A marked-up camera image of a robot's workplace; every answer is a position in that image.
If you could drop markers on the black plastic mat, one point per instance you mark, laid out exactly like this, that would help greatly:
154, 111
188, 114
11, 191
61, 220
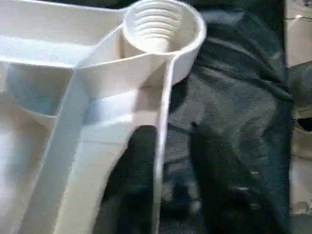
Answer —
231, 97

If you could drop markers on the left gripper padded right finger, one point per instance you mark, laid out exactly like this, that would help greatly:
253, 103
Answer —
224, 190

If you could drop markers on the white plastic table top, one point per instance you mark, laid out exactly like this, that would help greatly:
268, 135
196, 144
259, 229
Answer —
61, 73

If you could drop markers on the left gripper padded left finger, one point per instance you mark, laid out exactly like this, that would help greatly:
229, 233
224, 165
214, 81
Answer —
134, 182

